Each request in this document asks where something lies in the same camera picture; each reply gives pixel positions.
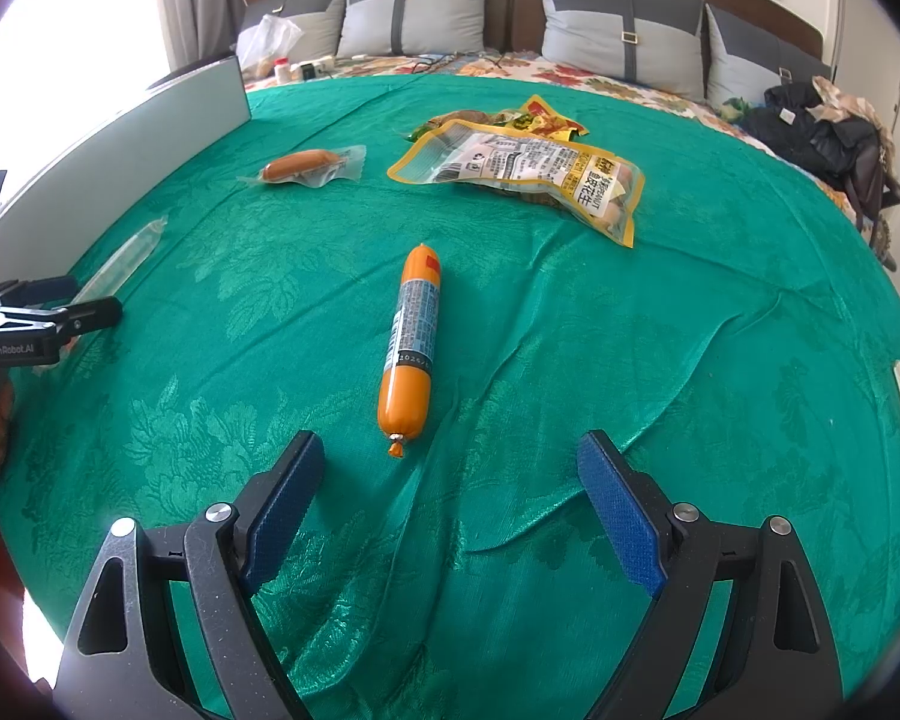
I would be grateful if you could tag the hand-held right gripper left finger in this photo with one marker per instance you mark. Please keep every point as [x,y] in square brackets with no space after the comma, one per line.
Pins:
[281,517]

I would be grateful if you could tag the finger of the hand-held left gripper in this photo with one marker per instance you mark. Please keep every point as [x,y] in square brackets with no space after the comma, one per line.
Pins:
[45,290]
[82,317]

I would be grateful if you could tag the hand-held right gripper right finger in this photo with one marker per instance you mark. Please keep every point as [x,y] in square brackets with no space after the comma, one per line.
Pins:
[619,517]

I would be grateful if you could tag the long clear snack packet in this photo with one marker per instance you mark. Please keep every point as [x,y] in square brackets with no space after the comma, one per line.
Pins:
[124,259]

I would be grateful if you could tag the grey cardboard box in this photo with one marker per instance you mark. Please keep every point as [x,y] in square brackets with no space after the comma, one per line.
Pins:
[105,165]

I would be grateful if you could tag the orange sausage stick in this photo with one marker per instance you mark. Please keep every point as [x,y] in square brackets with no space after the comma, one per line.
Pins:
[409,360]

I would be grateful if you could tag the yellow chicken feet snack packet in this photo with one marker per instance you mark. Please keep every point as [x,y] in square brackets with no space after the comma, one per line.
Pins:
[457,121]

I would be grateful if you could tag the green patterned cloth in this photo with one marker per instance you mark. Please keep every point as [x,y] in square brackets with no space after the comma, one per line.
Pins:
[570,360]

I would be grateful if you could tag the sausage in clear packet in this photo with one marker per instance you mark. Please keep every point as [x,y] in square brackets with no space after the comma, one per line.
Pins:
[300,163]

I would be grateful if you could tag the white bottle red cap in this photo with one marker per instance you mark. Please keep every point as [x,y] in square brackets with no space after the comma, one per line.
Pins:
[283,71]

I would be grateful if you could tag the white plastic bag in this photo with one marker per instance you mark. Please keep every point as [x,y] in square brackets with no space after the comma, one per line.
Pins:
[266,37]

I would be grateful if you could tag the white power strip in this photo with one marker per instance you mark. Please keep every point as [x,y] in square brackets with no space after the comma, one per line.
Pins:
[316,69]

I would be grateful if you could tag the grey two-tone pillow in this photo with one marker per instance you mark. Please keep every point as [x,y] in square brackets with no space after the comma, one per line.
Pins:
[757,67]
[300,22]
[420,15]
[607,37]

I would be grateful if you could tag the yellow-edged peanut packet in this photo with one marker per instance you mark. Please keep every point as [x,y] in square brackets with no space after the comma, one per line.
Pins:
[510,165]

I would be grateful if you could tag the brown bag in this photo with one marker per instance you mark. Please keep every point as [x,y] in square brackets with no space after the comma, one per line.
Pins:
[874,187]

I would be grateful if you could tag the pile of black clothes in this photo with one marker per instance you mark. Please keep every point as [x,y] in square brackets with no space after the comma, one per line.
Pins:
[810,131]

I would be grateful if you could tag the beige floral cloth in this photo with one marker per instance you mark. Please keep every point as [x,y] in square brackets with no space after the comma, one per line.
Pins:
[844,101]

